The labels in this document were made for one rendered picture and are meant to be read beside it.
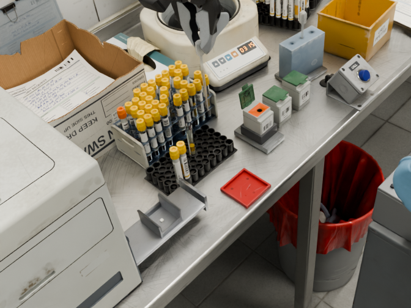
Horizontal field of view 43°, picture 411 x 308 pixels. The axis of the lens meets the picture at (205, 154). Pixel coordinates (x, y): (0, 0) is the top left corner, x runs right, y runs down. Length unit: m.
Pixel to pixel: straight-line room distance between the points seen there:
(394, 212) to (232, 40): 0.55
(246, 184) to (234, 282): 0.93
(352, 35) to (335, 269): 0.79
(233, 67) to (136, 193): 0.38
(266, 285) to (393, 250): 0.97
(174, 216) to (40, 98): 0.45
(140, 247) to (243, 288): 1.02
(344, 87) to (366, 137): 1.24
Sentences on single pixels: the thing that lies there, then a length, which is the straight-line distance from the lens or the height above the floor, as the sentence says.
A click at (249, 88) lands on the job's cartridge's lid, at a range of 1.02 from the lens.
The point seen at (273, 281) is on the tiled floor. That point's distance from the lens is 1.88.
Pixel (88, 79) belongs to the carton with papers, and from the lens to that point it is 1.21.
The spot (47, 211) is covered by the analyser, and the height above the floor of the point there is 1.15.
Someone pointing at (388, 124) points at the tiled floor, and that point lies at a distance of 2.44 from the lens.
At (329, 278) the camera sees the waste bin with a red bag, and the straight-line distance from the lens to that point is 1.78.
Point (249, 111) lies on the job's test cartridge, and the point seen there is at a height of 0.95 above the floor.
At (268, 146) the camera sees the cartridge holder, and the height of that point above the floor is 0.89.
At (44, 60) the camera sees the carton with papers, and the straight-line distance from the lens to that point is 1.27.
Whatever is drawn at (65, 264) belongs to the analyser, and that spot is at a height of 1.05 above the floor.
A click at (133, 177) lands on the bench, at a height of 0.87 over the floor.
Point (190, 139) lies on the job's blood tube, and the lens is 0.98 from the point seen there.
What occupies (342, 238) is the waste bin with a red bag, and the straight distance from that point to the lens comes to 1.54.
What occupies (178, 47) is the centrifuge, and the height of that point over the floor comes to 0.98.
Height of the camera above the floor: 1.62
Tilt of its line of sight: 45 degrees down
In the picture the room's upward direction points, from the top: 8 degrees counter-clockwise
